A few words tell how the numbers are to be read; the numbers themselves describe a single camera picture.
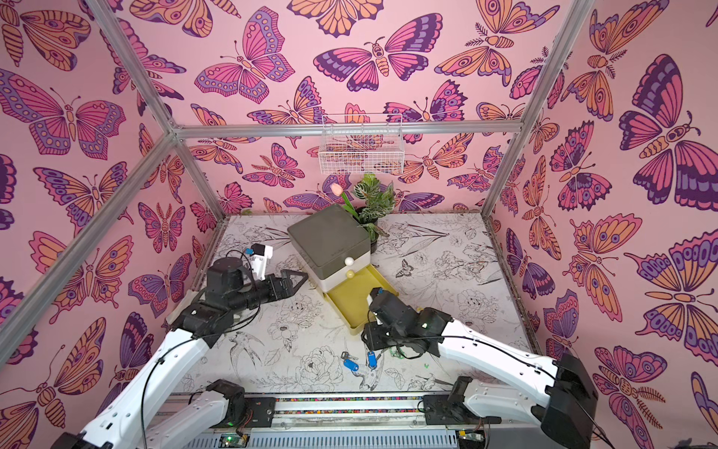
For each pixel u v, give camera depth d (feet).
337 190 2.96
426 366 2.67
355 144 3.20
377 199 2.94
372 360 2.73
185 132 3.10
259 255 2.20
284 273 2.13
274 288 2.09
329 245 4.81
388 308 1.87
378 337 2.17
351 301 3.04
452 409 2.12
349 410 2.45
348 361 2.72
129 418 1.32
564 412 1.22
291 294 2.09
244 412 2.34
